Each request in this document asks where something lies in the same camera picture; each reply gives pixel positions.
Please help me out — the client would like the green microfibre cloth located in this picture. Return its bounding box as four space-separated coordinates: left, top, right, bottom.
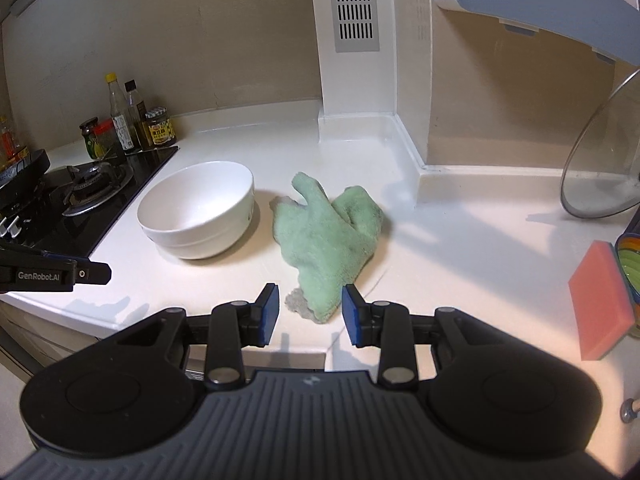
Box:
271 172 384 324

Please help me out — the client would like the white ceramic bowl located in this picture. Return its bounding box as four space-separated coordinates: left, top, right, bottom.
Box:
137 160 255 260

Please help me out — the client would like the black gas stove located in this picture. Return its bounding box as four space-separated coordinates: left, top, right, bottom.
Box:
1 146 178 257

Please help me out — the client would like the green jar red lid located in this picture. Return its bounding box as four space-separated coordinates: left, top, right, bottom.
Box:
93 118 122 159

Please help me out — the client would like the dark lid pickle jar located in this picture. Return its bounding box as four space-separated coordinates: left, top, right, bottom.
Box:
79 117 99 160

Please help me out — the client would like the yellow cap clear bottle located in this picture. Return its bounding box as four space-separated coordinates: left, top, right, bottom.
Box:
105 73 139 153

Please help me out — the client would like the yellow label sauce jar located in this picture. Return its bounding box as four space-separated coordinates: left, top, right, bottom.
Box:
144 106 177 148

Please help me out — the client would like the dark soy sauce bottle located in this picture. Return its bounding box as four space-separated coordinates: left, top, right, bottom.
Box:
125 79 153 150

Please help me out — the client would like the pink sponge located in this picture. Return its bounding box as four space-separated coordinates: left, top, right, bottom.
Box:
568 240 636 361

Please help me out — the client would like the glass pot lid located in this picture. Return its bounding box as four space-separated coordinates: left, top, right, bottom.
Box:
560 72 639 219

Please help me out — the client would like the grey ventilation grille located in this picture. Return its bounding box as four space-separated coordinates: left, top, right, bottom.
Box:
330 0 380 53

